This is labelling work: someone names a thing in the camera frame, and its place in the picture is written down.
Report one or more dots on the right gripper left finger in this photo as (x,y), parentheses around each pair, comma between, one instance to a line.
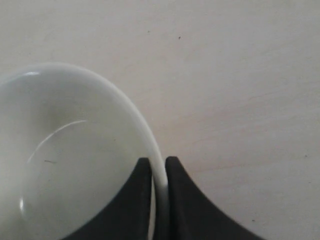
(127,216)

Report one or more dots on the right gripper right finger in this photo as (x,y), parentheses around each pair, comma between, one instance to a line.
(183,212)

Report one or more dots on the white ceramic bowl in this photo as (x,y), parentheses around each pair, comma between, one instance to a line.
(69,141)

